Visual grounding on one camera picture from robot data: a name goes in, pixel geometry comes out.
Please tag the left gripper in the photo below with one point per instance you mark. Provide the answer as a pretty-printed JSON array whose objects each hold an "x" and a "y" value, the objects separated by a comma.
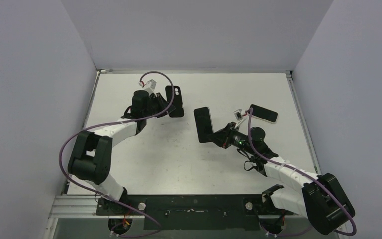
[{"x": 159, "y": 99}]

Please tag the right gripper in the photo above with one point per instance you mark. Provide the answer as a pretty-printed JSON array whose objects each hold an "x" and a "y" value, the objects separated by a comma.
[{"x": 223, "y": 134}]

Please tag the black phone case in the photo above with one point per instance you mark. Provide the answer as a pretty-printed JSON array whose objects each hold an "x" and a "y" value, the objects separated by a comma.
[{"x": 176, "y": 109}]

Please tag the black phone white edge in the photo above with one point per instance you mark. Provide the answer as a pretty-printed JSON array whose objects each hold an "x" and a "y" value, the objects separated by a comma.
[{"x": 203, "y": 123}]

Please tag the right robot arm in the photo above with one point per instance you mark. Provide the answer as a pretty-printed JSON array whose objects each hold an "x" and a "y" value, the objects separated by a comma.
[{"x": 319, "y": 198}]

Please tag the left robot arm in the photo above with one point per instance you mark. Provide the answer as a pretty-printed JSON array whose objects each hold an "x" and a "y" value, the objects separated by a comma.
[{"x": 91, "y": 156}]

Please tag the cream-edged spare phone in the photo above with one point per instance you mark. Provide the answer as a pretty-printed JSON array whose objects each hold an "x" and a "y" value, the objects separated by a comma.
[{"x": 264, "y": 113}]

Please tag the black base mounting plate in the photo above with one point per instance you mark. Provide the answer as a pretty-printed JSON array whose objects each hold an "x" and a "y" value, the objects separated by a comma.
[{"x": 193, "y": 212}]

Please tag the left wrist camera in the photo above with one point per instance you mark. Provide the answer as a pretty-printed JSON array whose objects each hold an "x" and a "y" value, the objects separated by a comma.
[{"x": 150, "y": 86}]

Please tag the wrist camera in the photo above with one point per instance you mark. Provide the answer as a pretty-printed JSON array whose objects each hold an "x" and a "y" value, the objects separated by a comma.
[
  {"x": 240, "y": 117},
  {"x": 150, "y": 86}
]

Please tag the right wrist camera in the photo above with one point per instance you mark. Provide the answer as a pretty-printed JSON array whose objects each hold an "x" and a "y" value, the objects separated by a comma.
[{"x": 240, "y": 117}]

